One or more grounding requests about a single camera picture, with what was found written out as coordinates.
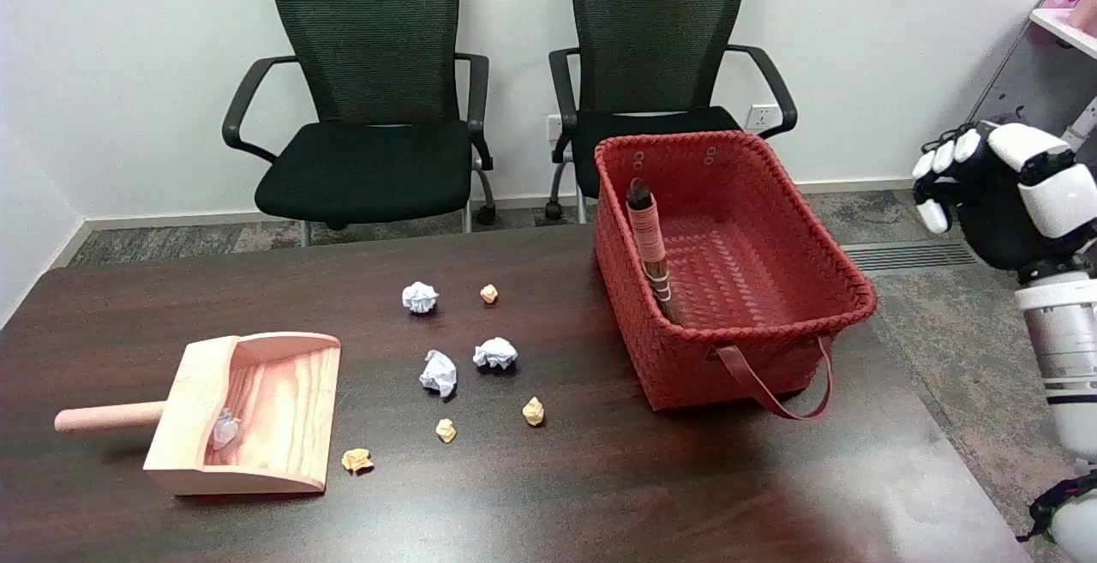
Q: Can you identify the black mesh office chair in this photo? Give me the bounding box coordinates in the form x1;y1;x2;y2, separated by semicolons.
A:
548;0;798;224
222;0;498;247

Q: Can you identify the red woven basket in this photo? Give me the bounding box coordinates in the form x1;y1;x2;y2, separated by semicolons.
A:
594;130;878;421

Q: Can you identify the wooden dustpan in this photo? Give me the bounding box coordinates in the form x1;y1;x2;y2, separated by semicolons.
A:
54;332;342;496

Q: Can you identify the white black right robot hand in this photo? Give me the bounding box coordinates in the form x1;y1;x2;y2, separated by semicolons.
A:
911;120;1097;272

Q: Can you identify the floor vent grille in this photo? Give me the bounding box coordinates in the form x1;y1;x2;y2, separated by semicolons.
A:
840;240;978;273

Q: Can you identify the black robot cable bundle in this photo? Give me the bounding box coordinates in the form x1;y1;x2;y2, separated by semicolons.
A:
1018;470;1097;543

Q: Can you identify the broom with pink handle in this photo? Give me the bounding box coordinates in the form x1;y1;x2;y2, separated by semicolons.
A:
626;177;686;325

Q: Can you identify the pink white children's desk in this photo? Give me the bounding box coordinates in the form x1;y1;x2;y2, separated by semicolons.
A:
968;0;1097;153

